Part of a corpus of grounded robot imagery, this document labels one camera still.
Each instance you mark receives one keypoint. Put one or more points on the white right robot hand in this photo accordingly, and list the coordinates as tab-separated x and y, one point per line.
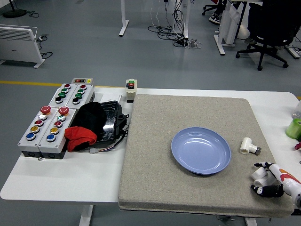
287	177

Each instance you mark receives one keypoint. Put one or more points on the large white tee pipe fitting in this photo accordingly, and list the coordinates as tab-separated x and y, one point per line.
257	174

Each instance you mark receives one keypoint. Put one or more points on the white pipe fitting metal nut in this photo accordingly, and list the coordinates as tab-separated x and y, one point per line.
245	144

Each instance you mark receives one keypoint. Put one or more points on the blue round plate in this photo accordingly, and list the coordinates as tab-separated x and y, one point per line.
200	150

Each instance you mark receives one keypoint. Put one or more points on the pink object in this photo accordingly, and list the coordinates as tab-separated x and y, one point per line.
298	146

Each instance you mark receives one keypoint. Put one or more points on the green tape roll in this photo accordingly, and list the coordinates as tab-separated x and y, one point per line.
294	129

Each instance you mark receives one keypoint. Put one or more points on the clear plastic bottle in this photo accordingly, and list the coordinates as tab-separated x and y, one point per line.
297	111

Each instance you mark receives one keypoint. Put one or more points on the white desk foot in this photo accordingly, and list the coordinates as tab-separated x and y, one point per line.
294	51

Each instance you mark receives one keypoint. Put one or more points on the grey-brown mat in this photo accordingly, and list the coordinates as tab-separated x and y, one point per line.
152	141

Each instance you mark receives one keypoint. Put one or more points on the grey shoe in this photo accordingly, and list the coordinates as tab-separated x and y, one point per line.
250	40

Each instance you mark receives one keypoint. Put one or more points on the black office chair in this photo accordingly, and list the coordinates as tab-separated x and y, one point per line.
270	26

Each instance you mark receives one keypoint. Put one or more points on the white panel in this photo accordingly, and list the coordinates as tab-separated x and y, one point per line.
230	26

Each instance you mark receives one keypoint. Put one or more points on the seated person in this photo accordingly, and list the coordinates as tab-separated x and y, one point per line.
215	17

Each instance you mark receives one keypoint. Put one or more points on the white desk leg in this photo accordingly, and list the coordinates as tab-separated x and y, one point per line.
124	21
185	21

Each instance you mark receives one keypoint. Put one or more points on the black office chair base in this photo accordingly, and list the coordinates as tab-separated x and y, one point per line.
210	7

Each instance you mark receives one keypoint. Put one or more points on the white paper box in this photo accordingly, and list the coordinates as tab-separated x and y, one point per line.
110	97

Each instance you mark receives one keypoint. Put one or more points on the black cloth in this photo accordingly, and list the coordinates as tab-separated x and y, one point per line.
90	116

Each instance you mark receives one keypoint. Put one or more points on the red cloth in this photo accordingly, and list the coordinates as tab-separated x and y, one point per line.
80	136

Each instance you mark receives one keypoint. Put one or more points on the grey four-button control box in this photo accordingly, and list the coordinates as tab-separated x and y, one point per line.
88	93
55	94

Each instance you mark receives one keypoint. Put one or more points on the white table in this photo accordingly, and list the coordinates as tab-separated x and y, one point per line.
70	179

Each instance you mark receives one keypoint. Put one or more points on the grey five-button control box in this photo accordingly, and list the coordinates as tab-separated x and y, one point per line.
60	141
28	144

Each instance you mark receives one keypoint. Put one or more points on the floor socket with plug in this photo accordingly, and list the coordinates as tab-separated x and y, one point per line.
41	37

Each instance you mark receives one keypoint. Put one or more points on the white panel heater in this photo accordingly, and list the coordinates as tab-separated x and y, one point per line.
16	44

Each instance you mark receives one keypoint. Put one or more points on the black stand base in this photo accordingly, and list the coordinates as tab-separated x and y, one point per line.
14	12

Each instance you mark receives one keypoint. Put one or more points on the white desk frame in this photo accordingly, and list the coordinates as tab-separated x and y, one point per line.
218	40

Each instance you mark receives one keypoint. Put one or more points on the beige push-button switch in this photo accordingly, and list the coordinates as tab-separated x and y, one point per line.
130	93

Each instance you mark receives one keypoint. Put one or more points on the small grey switch box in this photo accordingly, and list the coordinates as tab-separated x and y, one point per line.
82	81

